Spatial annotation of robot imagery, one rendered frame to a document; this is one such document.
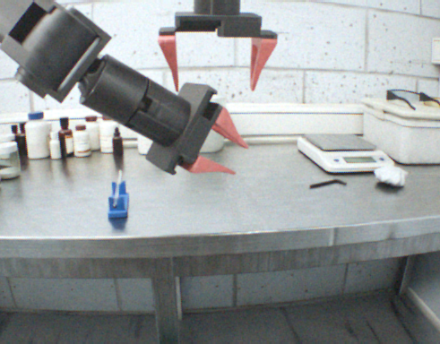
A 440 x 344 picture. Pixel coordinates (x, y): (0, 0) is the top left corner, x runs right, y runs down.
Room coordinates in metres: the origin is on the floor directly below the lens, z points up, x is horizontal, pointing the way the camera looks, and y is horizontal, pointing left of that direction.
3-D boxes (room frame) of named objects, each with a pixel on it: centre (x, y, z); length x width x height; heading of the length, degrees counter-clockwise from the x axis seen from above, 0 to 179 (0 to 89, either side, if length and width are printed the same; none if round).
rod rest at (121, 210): (0.63, 0.19, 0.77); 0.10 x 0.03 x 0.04; 12
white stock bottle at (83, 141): (1.00, 0.39, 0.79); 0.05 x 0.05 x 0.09
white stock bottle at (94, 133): (1.07, 0.39, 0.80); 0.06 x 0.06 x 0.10
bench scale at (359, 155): (0.96, -0.32, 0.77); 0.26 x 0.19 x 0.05; 7
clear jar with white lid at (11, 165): (0.80, 0.52, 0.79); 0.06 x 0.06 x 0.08
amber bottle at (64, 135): (1.01, 0.44, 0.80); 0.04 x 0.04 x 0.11
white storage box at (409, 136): (1.05, -0.63, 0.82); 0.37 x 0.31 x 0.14; 93
